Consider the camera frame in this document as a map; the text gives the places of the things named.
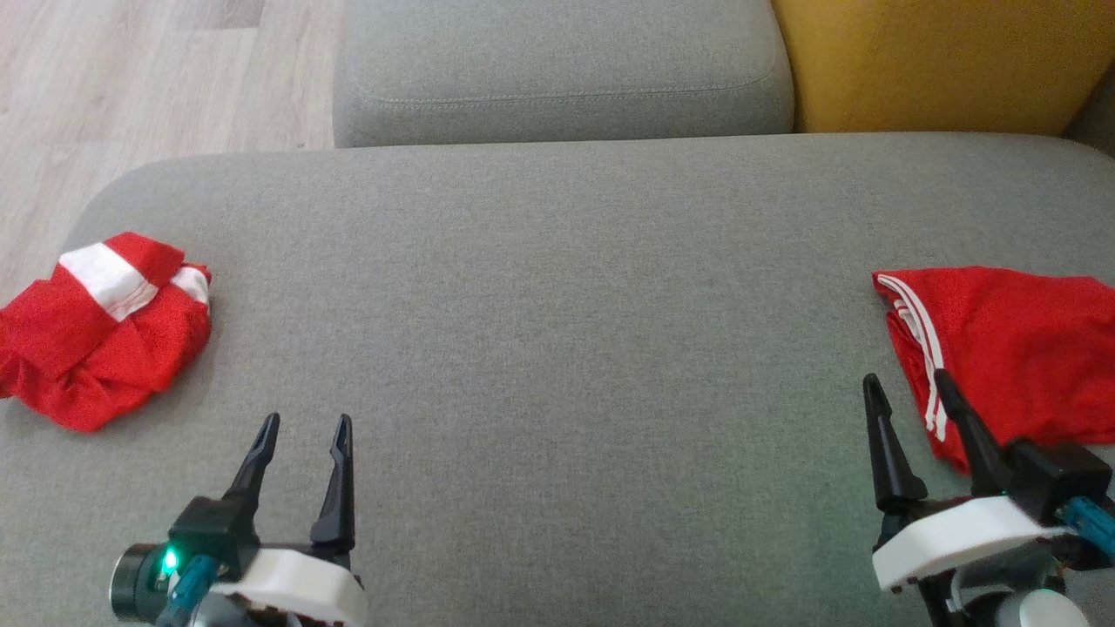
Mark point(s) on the teal right camera connector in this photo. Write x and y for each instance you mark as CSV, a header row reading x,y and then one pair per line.
x,y
1093,522

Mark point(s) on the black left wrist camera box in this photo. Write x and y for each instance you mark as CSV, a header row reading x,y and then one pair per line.
x,y
213,531

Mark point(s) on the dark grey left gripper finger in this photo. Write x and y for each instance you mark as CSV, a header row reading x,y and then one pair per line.
x,y
340,496
260,461

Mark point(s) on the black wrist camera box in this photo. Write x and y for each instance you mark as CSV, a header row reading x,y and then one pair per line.
x,y
213,531
1058,479

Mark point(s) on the red basketball jersey number 23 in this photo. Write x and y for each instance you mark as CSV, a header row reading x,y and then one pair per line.
x,y
1028,348

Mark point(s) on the teal camera connector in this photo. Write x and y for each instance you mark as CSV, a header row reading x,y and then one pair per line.
x,y
190,583
1093,522

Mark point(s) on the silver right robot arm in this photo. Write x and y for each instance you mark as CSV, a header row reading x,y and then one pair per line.
x,y
1041,610

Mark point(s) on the large grey sofa seat cushion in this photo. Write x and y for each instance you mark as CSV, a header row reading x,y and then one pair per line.
x,y
566,366

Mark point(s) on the red shorts with white band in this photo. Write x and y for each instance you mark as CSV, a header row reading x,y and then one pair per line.
x,y
96,357

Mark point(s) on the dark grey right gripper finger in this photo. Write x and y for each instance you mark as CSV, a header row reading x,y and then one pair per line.
x,y
980,453
893,461

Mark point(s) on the yellow sofa cushion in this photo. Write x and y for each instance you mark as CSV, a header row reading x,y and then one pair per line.
x,y
941,61

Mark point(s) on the grey sofa back cushion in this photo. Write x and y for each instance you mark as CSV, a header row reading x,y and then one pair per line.
x,y
557,70

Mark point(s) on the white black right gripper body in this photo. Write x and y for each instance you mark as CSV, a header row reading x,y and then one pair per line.
x,y
958,535

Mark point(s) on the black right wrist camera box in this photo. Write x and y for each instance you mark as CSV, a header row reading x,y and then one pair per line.
x,y
1058,479

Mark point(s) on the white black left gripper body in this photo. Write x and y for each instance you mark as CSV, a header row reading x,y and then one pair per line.
x,y
296,583

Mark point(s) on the teal left camera connector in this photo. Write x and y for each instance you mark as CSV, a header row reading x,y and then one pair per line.
x,y
190,583

